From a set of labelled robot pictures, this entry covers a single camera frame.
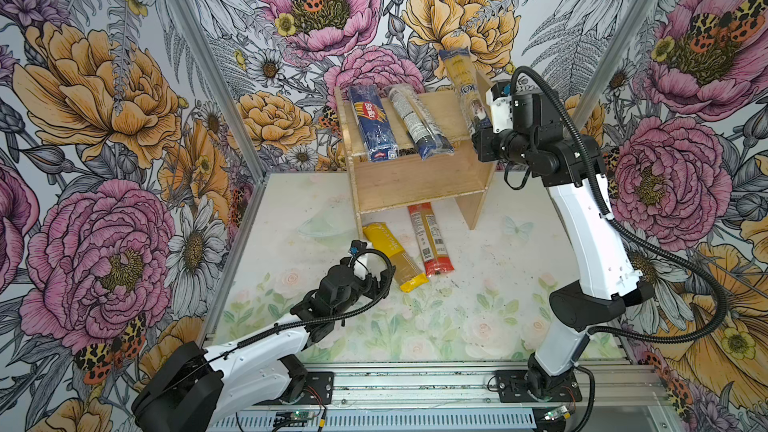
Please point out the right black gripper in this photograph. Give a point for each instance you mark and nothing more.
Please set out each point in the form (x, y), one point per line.
(486, 146)

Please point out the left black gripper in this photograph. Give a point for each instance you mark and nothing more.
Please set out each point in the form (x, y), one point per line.
(385, 277)

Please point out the clear blue-end spaghetti bag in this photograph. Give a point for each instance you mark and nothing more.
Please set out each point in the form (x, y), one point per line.
(422, 128)

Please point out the red spaghetti bag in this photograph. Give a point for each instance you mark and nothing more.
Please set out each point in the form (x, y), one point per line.
(430, 240)

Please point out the yellow blue spaghetti bag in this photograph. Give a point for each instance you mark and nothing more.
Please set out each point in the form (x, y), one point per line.
(460, 70)

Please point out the blue Barilla pasta box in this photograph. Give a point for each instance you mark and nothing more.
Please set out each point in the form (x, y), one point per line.
(373, 123)

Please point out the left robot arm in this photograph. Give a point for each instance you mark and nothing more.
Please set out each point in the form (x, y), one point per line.
(197, 386)

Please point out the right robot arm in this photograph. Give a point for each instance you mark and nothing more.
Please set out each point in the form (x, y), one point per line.
(607, 284)

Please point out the wooden two-tier shelf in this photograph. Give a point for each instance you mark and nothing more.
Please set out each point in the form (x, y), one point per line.
(409, 180)

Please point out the left green circuit board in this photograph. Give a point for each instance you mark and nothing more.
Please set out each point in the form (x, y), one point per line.
(292, 418)

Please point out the green circuit board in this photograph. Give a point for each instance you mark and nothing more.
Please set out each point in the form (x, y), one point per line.
(560, 413)
(292, 418)

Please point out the right green circuit board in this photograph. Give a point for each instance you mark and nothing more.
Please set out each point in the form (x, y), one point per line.
(560, 413)

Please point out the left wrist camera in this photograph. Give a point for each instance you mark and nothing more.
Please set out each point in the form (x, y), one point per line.
(357, 247)

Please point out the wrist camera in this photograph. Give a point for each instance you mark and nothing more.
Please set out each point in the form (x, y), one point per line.
(357, 247)
(499, 100)

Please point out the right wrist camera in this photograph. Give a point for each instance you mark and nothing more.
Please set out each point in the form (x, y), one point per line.
(499, 100)

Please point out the aluminium front rail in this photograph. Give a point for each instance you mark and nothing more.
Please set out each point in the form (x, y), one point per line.
(422, 385)

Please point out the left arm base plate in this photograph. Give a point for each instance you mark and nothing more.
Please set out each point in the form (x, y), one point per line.
(310, 389)

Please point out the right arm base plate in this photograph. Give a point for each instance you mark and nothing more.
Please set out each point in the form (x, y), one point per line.
(512, 386)

